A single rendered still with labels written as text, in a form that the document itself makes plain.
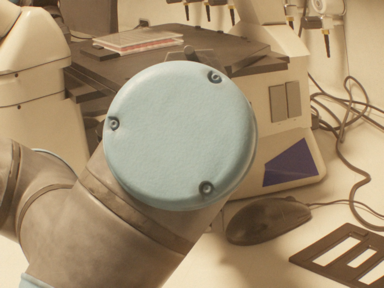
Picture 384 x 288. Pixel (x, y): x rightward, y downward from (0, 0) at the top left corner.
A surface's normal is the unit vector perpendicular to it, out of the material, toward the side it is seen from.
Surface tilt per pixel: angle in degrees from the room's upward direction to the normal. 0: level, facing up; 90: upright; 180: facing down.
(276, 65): 90
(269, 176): 81
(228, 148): 61
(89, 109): 0
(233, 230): 53
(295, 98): 90
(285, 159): 48
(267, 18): 90
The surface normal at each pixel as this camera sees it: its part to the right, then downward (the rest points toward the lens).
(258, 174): 0.19, 0.15
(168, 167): -0.02, -0.17
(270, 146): 0.25, -0.42
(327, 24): 0.43, 0.27
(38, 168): 0.63, -0.57
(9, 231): 0.09, 0.75
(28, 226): -0.74, -0.44
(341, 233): -0.09, -0.94
